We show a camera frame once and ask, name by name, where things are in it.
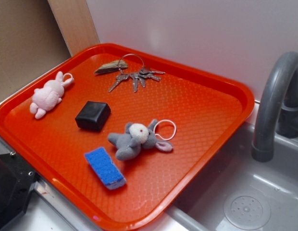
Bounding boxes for grey curved faucet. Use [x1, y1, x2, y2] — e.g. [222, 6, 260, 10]
[252, 51, 298, 162]

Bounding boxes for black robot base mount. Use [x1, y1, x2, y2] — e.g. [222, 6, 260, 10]
[0, 152, 37, 231]

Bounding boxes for brown wooden wedge piece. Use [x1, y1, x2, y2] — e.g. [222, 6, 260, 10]
[94, 60, 128, 75]

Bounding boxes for black rectangular box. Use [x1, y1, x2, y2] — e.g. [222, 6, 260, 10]
[75, 101, 111, 131]

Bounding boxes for blue sponge block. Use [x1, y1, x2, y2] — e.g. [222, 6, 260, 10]
[85, 147, 126, 190]

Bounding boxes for grey plastic sink basin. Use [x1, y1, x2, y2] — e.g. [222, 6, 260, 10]
[163, 121, 298, 231]

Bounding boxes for grey plush elephant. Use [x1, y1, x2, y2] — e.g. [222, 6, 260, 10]
[108, 119, 174, 161]

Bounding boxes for orange plastic tray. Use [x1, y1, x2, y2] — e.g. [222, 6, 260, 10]
[0, 44, 254, 231]

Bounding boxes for wooden board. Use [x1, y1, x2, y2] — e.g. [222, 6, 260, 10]
[48, 0, 100, 56]

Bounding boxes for silver keys on ring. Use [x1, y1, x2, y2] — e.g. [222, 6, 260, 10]
[108, 53, 166, 93]

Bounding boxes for pink plush bunny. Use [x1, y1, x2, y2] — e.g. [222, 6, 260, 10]
[29, 71, 74, 119]

